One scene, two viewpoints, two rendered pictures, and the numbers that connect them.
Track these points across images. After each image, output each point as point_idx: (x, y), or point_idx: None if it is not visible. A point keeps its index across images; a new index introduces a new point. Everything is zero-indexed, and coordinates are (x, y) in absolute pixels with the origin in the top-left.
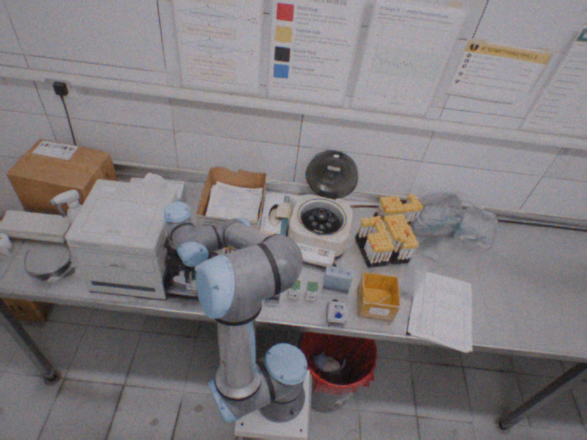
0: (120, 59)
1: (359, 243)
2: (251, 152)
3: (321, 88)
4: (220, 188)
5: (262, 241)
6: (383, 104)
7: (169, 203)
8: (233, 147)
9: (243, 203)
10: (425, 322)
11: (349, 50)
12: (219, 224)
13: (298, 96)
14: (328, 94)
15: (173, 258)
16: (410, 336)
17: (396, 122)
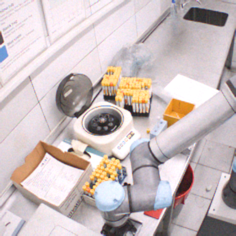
0: None
1: None
2: (16, 140)
3: (30, 44)
4: (28, 184)
5: (234, 94)
6: (66, 25)
7: (96, 197)
8: (5, 150)
9: (54, 173)
10: (200, 102)
11: (34, 3)
12: (139, 161)
13: (20, 64)
14: (36, 45)
15: (120, 233)
16: None
17: (80, 29)
